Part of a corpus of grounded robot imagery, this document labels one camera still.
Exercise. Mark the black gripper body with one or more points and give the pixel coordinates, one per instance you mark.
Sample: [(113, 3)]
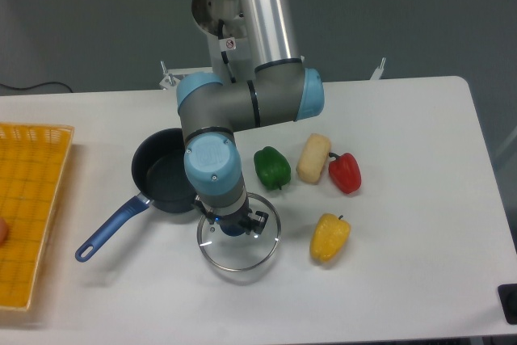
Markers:
[(230, 219)]

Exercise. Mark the glass pot lid blue knob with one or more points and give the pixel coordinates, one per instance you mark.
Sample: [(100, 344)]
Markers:
[(245, 252)]

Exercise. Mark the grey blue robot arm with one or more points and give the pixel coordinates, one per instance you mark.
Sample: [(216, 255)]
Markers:
[(260, 82)]

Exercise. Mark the green bell pepper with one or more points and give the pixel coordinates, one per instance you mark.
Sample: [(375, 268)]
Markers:
[(272, 168)]

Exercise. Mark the yellow bell pepper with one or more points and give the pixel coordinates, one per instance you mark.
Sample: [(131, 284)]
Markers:
[(329, 237)]

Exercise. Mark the dark blue saucepan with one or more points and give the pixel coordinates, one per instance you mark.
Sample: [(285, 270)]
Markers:
[(159, 174)]

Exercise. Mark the beige bread roll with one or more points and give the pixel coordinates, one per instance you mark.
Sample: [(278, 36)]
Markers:
[(313, 158)]

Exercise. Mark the red bell pepper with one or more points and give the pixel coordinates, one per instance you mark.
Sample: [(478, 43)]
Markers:
[(344, 172)]

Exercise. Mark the yellow woven basket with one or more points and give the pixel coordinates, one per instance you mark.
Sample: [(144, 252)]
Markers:
[(33, 161)]

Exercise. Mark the black round table fixture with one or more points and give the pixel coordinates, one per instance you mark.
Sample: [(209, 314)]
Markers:
[(508, 297)]

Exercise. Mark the white bracket behind table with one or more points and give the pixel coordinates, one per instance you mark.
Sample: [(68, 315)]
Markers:
[(379, 70)]

